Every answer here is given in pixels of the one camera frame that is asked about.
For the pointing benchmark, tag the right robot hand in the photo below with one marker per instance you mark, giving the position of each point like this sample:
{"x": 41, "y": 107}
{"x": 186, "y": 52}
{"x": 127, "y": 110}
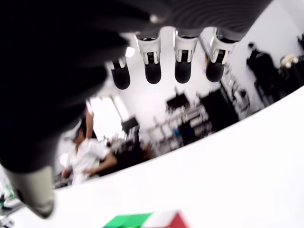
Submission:
{"x": 47, "y": 71}

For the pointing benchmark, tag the seated person in white shirt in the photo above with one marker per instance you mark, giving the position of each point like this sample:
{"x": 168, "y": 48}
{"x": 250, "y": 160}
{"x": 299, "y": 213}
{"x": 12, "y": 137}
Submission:
{"x": 88, "y": 154}

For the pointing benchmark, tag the multicoloured Rubik's cube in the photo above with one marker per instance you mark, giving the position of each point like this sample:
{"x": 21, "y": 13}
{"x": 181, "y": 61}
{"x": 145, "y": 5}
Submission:
{"x": 133, "y": 221}

